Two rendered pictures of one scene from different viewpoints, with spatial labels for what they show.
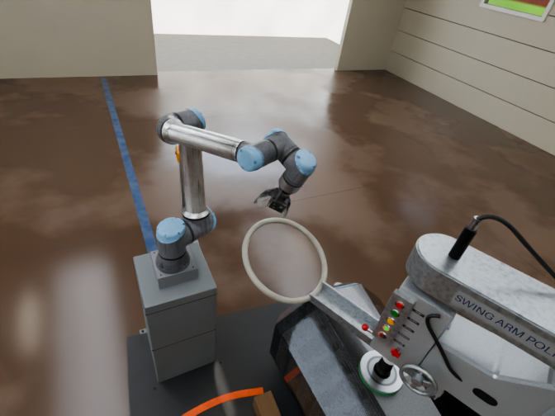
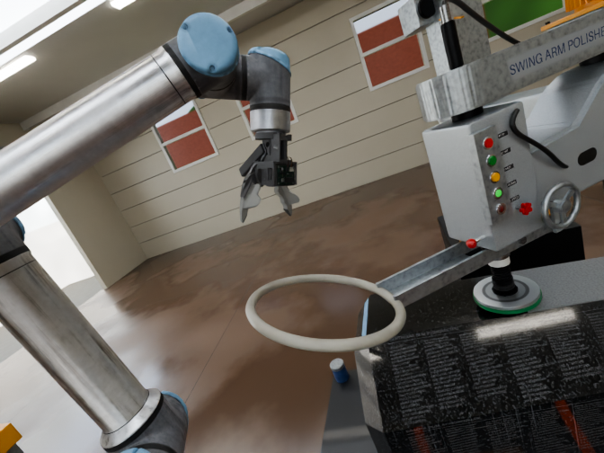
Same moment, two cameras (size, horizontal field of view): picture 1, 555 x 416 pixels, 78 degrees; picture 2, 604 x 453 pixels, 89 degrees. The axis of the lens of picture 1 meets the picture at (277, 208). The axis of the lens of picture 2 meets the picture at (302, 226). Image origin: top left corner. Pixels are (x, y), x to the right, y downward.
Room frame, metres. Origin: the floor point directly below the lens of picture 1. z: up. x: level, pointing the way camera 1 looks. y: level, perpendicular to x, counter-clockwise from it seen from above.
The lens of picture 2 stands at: (0.63, 0.49, 1.67)
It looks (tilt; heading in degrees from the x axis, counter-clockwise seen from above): 16 degrees down; 316
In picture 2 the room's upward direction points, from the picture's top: 22 degrees counter-clockwise
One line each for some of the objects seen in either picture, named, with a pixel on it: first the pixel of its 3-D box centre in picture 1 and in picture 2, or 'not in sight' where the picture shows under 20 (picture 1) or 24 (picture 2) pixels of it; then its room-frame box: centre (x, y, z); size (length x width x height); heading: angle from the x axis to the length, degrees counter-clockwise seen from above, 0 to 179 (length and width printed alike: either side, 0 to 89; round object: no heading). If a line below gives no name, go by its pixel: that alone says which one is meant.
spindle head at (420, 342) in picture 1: (433, 330); (500, 173); (0.86, -0.70, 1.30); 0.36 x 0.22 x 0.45; 57
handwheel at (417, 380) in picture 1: (420, 373); (549, 204); (0.74, -0.67, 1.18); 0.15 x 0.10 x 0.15; 57
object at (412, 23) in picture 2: not in sight; (418, 13); (1.24, -1.47, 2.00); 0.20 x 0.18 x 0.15; 116
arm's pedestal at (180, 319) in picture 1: (177, 314); not in sight; (1.32, 0.54, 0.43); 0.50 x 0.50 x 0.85; 32
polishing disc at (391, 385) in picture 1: (381, 371); (504, 290); (0.91, -0.64, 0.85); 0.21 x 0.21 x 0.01
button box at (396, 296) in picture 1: (391, 318); (490, 176); (0.85, -0.51, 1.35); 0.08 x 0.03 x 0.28; 57
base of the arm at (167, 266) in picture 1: (173, 255); not in sight; (1.32, 0.54, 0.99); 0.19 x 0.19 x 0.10
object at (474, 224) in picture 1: (465, 238); (450, 38); (0.91, -0.64, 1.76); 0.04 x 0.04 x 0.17
